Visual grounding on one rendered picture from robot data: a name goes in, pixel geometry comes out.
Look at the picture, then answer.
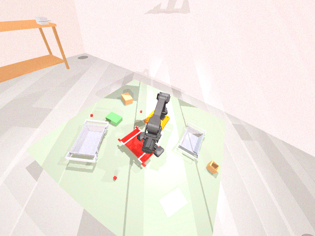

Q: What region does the light green block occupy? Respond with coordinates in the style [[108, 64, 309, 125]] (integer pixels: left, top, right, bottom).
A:
[[106, 112, 123, 126]]

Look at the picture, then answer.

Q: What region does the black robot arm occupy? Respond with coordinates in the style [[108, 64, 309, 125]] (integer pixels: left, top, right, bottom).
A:
[[142, 92, 171, 154]]

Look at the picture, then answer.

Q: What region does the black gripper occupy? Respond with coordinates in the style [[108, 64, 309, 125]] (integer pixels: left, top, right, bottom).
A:
[[137, 132, 164, 157]]

